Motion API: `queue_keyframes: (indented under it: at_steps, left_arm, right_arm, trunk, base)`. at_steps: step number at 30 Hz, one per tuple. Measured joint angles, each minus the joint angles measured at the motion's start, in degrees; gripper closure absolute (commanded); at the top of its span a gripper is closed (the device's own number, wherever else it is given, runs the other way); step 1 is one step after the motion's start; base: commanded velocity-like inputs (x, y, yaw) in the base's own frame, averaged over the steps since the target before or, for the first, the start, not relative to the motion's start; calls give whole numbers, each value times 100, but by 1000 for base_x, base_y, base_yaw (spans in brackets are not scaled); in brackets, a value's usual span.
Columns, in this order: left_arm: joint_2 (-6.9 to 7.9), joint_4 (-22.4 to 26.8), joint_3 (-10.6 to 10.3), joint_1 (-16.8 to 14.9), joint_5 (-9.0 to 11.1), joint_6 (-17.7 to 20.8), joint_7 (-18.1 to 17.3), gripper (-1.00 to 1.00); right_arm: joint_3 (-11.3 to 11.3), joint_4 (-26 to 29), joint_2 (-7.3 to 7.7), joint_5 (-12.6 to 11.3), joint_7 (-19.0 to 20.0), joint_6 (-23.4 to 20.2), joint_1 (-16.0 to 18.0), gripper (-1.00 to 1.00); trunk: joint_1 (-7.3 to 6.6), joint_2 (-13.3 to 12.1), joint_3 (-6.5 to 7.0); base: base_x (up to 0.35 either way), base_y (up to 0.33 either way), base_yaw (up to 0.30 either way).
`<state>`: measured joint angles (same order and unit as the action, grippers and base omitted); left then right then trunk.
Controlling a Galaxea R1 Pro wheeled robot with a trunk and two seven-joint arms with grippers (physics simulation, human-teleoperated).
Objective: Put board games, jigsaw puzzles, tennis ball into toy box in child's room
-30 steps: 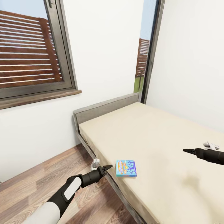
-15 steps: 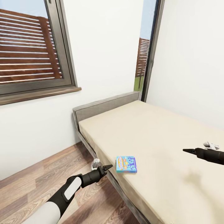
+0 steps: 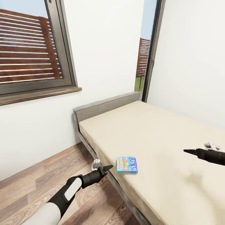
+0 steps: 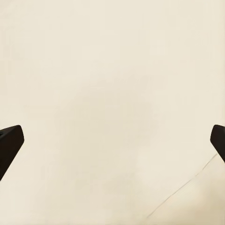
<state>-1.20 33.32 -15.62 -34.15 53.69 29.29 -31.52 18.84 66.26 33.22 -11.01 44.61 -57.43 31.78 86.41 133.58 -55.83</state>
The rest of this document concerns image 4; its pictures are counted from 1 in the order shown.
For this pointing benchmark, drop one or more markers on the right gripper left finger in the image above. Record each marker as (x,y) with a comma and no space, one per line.
(11,140)

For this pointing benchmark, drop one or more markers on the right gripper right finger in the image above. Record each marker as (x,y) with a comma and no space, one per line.
(217,138)

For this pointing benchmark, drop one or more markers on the bed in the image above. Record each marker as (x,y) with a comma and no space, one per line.
(117,100)

